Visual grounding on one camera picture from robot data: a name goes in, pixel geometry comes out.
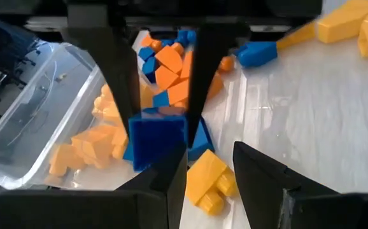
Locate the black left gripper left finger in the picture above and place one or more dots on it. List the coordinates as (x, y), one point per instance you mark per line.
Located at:
(152, 203)

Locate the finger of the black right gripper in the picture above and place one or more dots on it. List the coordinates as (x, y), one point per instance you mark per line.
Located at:
(208, 63)
(114, 70)

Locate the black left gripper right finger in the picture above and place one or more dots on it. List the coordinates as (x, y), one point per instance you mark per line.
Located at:
(282, 203)

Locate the small blue toy block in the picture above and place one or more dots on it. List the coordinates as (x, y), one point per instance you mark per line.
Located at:
(157, 140)

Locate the orange wedge toy block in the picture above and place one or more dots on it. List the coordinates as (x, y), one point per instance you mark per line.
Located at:
(147, 40)
(169, 58)

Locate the clear plastic bin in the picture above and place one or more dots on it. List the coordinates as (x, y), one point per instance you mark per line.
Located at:
(28, 127)

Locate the black office chair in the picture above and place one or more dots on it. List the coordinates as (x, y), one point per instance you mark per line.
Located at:
(2, 57)

